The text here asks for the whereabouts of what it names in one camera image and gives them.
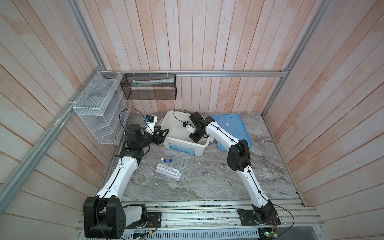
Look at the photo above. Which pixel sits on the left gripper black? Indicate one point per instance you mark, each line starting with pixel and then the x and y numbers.
pixel 158 138

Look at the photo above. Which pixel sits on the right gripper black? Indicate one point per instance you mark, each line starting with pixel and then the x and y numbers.
pixel 194 138

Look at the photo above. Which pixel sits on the white plastic storage bin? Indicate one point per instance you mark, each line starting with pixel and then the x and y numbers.
pixel 178 137

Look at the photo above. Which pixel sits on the blue capped test tube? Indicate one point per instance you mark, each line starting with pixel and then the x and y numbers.
pixel 165 164
pixel 171 165

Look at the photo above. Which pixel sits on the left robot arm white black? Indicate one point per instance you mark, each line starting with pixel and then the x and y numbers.
pixel 104 215

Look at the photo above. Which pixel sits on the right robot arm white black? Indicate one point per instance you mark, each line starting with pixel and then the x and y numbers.
pixel 239 160

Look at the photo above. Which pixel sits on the blue plastic bin lid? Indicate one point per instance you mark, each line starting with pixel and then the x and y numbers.
pixel 234 125

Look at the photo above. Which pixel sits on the white test tube rack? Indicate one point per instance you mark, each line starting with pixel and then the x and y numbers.
pixel 174 174

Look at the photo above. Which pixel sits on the white perforated vent cover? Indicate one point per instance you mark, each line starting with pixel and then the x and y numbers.
pixel 209 234

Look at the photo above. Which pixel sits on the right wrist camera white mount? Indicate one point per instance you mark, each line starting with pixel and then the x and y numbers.
pixel 189 127

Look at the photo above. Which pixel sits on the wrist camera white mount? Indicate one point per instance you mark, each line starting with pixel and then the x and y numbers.
pixel 150 121
pixel 189 127

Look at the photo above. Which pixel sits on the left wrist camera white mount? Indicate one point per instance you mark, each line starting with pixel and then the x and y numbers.
pixel 150 121

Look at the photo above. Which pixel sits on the black mesh wall basket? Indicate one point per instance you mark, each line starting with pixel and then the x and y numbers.
pixel 149 87

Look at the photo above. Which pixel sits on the white wire mesh shelf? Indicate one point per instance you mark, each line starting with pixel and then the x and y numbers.
pixel 99 107

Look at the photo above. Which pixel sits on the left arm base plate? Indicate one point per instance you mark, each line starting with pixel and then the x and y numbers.
pixel 154 220

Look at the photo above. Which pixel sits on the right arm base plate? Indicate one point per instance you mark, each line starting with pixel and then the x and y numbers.
pixel 254 218

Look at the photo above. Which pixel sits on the aluminium rail base frame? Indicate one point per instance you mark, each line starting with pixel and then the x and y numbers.
pixel 191 215

